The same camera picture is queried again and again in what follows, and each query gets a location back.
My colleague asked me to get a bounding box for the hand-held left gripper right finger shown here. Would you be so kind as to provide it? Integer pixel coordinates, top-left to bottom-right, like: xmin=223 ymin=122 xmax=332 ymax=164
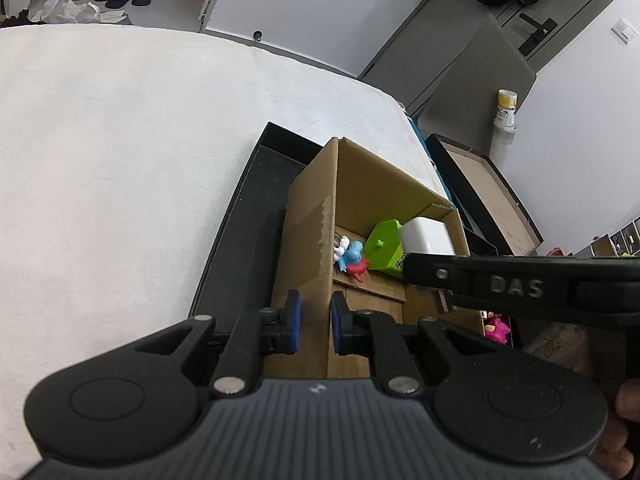
xmin=330 ymin=291 xmax=506 ymax=397

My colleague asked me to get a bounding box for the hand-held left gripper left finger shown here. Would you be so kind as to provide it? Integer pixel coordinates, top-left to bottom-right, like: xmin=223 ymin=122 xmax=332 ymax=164
xmin=134 ymin=289 xmax=303 ymax=397

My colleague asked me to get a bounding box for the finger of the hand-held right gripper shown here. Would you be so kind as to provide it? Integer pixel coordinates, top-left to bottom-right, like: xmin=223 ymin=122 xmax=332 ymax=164
xmin=402 ymin=253 xmax=482 ymax=312

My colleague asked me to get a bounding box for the white power adapter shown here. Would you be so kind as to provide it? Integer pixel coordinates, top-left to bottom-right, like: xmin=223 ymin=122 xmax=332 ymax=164
xmin=397 ymin=217 xmax=456 ymax=257

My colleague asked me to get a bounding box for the green toy box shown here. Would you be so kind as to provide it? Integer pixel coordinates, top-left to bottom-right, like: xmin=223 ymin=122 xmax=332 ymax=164
xmin=363 ymin=218 xmax=407 ymax=277

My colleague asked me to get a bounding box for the blue figure toy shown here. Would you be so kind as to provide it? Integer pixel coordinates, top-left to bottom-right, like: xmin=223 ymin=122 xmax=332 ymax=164
xmin=332 ymin=235 xmax=370 ymax=284

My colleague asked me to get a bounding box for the pink toy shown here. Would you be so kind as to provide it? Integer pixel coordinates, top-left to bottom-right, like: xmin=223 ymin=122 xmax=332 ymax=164
xmin=482 ymin=309 xmax=512 ymax=346

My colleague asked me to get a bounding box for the cardboard box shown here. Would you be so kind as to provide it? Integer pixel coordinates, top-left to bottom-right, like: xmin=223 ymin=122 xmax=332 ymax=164
xmin=270 ymin=136 xmax=489 ymax=379

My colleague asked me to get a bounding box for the black tray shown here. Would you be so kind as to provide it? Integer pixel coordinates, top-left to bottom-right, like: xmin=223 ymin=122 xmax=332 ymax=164
xmin=191 ymin=121 xmax=527 ymax=380

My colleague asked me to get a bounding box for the person's right hand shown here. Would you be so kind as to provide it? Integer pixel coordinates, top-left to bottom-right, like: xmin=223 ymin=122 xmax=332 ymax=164
xmin=574 ymin=347 xmax=640 ymax=479

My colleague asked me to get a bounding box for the drawer organizer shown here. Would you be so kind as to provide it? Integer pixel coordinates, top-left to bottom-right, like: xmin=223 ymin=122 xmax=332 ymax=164
xmin=589 ymin=214 xmax=640 ymax=259

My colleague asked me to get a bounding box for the flat black box brown inside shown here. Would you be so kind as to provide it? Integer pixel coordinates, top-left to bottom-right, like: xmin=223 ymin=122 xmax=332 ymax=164
xmin=423 ymin=133 xmax=545 ymax=257

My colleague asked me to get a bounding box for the bottle with yellow cap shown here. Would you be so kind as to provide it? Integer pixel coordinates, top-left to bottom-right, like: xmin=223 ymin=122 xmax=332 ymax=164
xmin=489 ymin=88 xmax=519 ymax=161

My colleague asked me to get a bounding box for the grey leaning board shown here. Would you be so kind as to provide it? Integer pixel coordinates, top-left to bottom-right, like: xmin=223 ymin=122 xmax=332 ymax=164
xmin=419 ymin=14 xmax=537 ymax=159

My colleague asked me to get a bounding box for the grey door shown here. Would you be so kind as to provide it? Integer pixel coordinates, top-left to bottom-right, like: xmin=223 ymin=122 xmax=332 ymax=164
xmin=357 ymin=0 xmax=640 ymax=126

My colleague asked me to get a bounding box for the white plastic bag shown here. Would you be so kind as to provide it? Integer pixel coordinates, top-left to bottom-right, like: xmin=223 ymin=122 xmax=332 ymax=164
xmin=27 ymin=0 xmax=102 ymax=25

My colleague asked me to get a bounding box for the black door handle lock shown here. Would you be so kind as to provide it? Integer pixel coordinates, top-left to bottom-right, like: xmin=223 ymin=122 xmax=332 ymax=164
xmin=518 ymin=12 xmax=559 ymax=57

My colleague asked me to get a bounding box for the white light switch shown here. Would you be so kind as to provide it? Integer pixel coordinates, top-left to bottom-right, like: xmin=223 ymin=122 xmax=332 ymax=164
xmin=612 ymin=18 xmax=639 ymax=42

